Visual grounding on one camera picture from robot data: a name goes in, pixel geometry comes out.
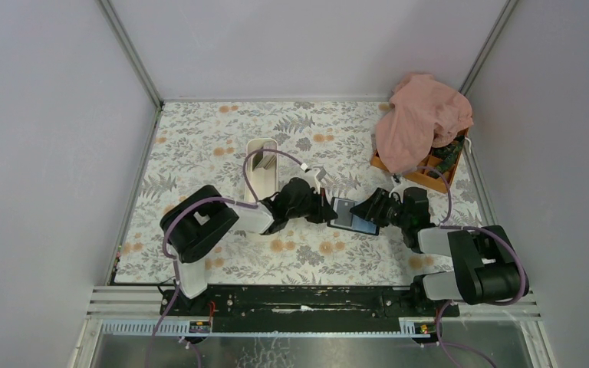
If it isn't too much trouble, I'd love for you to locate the cream plastic oblong tray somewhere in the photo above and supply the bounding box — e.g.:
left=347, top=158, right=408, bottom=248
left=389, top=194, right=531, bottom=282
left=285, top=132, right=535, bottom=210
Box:
left=242, top=136, right=280, bottom=240

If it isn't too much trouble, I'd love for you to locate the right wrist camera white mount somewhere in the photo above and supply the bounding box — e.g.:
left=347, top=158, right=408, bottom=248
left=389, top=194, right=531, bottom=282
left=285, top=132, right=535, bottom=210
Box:
left=390, top=175, right=411, bottom=197

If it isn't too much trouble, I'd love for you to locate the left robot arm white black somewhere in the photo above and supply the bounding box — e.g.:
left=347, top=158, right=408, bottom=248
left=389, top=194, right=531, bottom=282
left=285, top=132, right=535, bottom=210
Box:
left=160, top=177, right=338, bottom=298

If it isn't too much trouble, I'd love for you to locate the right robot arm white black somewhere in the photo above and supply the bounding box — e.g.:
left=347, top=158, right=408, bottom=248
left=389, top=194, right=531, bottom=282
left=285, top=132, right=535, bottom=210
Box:
left=350, top=187, right=529, bottom=305

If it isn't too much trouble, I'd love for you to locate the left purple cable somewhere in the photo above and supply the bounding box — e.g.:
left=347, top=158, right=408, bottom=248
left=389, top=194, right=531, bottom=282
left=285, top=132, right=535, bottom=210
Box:
left=143, top=148, right=310, bottom=368

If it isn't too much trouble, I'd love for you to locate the wooden organizer box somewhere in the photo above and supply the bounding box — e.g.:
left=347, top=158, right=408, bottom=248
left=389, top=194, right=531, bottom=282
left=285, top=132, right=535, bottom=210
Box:
left=370, top=129, right=468, bottom=194

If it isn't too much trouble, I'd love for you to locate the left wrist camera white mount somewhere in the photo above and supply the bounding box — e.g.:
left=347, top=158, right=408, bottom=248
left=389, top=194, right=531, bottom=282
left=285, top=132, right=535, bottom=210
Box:
left=303, top=166, right=327, bottom=193

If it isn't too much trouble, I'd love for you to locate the floral patterned table mat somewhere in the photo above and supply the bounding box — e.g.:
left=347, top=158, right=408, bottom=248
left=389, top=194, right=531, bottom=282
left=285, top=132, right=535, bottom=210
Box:
left=115, top=100, right=502, bottom=287

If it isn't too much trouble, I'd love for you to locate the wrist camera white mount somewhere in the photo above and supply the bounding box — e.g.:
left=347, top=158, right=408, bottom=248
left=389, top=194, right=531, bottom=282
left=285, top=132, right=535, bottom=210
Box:
left=390, top=175, right=411, bottom=197
left=303, top=166, right=327, bottom=193

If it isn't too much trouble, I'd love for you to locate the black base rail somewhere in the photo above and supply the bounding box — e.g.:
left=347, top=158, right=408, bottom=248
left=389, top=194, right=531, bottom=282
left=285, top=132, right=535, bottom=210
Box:
left=160, top=284, right=444, bottom=334

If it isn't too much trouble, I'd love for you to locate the pink cloth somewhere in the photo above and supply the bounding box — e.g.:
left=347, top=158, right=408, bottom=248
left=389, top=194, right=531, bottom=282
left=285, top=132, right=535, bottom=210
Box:
left=374, top=73, right=474, bottom=173

